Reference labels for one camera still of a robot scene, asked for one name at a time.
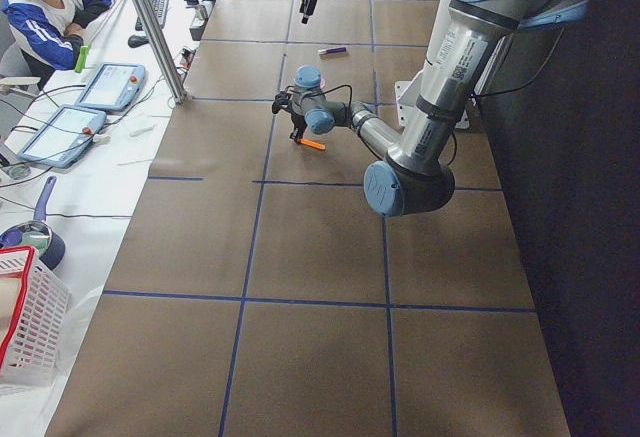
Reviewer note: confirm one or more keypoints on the orange highlighter pen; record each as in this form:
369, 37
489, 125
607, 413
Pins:
311, 144

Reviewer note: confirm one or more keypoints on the teach pendant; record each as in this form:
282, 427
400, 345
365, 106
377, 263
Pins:
113, 86
62, 139

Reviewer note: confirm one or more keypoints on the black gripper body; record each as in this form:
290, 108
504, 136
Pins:
299, 123

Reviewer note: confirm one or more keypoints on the black computer mouse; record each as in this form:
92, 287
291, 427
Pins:
136, 41

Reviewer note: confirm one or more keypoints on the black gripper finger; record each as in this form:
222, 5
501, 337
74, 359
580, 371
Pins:
307, 9
297, 133

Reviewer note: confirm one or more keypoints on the white plastic basket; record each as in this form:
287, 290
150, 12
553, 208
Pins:
34, 302

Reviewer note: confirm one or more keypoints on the upper teach pendant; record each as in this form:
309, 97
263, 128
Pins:
113, 86

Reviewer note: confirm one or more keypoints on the lower teach pendant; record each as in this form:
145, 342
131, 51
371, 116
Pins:
62, 139

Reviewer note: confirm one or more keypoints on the seated person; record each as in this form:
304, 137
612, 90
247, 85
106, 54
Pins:
51, 33

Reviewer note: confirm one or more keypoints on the blue saucepan with lid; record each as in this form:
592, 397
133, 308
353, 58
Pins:
36, 233

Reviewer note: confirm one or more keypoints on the purple highlighter pen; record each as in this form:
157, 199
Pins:
332, 51

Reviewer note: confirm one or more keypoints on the aluminium frame post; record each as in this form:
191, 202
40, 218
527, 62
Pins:
160, 49

